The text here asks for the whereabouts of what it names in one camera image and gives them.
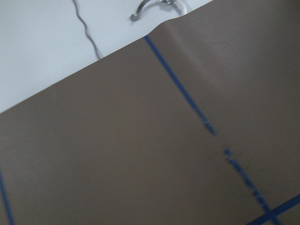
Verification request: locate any thin grey table cable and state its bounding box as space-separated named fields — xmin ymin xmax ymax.
xmin=72 ymin=0 xmax=103 ymax=59

